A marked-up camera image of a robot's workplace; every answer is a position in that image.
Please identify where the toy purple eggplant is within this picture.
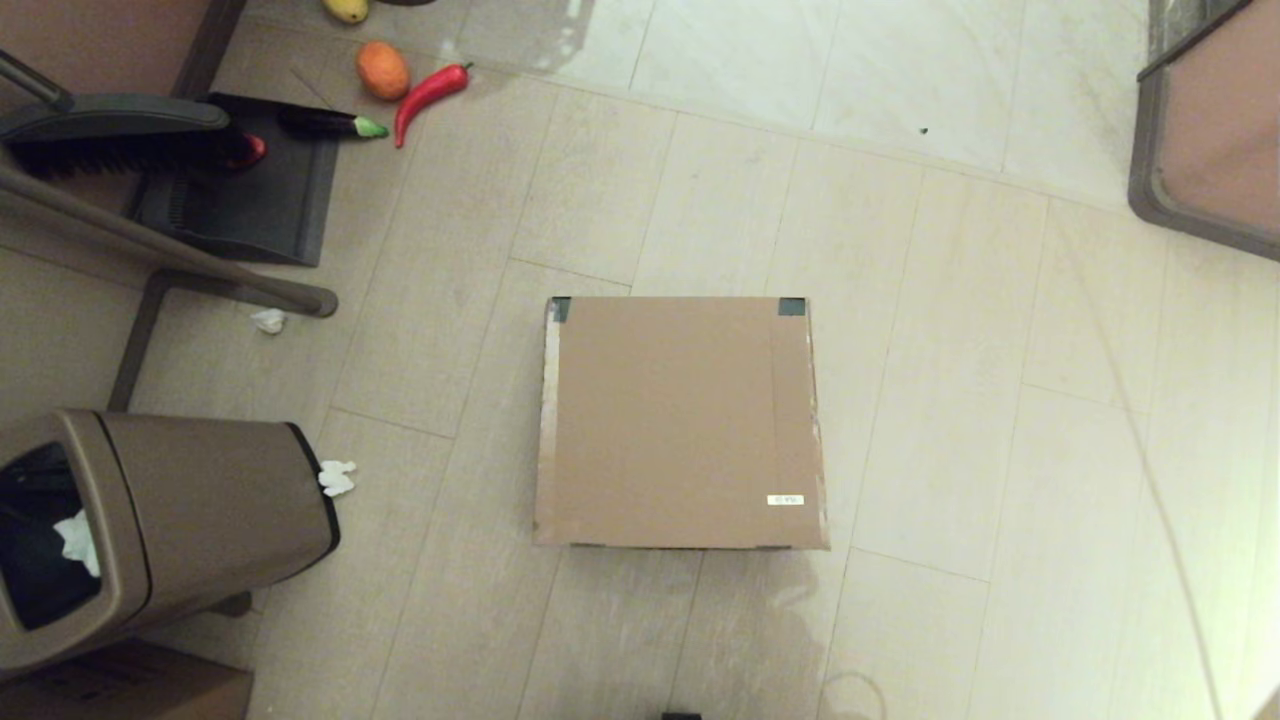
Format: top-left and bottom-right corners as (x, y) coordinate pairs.
(277, 105), (390, 140)

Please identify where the black plastic dustpan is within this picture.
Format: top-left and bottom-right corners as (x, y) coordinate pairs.
(125, 92), (341, 268)

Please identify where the closed brown cardboard carton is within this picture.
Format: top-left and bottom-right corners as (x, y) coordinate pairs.
(0, 638), (254, 720)

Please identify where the toy orange fruit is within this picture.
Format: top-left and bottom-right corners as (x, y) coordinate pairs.
(355, 39), (412, 100)

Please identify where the brown table with grey rim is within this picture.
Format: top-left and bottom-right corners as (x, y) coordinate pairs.
(1128, 0), (1280, 262)

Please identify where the brown plastic trash bin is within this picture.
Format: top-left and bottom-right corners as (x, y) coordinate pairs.
(0, 409), (342, 681)

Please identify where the brown table with dark rim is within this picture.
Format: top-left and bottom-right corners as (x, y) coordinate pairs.
(0, 0), (247, 101)

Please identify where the grey black-bristled hand brush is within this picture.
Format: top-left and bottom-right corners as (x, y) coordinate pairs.
(0, 50), (247, 182)

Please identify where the brown metal table leg frame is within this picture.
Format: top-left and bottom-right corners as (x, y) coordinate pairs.
(0, 165), (339, 412)

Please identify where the brown cardboard shoe box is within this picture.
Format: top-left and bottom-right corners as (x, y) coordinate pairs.
(533, 295), (831, 552)

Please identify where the toy red chili pepper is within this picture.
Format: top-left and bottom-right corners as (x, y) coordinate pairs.
(393, 61), (474, 149)

